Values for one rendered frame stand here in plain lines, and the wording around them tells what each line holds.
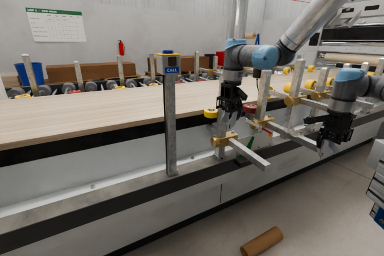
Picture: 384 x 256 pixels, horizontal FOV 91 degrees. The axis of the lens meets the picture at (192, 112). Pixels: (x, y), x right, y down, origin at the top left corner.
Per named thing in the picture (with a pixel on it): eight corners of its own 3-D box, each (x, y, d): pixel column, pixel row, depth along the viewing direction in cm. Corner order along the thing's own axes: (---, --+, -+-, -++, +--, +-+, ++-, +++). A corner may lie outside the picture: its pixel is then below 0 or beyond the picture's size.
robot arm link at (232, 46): (238, 38, 63) (220, 38, 69) (235, 71, 67) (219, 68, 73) (253, 39, 67) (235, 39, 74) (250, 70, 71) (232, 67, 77)
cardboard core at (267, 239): (284, 233, 124) (249, 255, 111) (282, 242, 127) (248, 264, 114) (274, 223, 131) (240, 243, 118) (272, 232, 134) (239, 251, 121)
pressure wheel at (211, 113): (218, 126, 111) (219, 107, 107) (216, 131, 104) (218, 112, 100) (204, 124, 113) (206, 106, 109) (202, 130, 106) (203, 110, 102)
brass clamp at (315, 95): (330, 98, 123) (332, 91, 121) (318, 101, 117) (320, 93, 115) (320, 96, 128) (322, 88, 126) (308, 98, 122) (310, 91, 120)
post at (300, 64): (289, 138, 118) (306, 59, 101) (285, 139, 116) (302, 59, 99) (284, 135, 121) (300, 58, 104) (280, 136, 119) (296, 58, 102)
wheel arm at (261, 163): (270, 171, 75) (271, 162, 74) (263, 174, 74) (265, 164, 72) (211, 128, 111) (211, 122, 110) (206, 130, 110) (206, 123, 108)
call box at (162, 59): (181, 75, 69) (180, 54, 66) (163, 77, 66) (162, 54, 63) (174, 72, 75) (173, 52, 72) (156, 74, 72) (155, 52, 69)
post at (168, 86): (178, 174, 85) (176, 73, 69) (168, 177, 83) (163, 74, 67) (174, 168, 89) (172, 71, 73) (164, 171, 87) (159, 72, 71)
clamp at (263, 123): (273, 126, 105) (275, 118, 104) (255, 131, 100) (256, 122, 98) (265, 122, 110) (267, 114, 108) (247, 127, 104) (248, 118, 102)
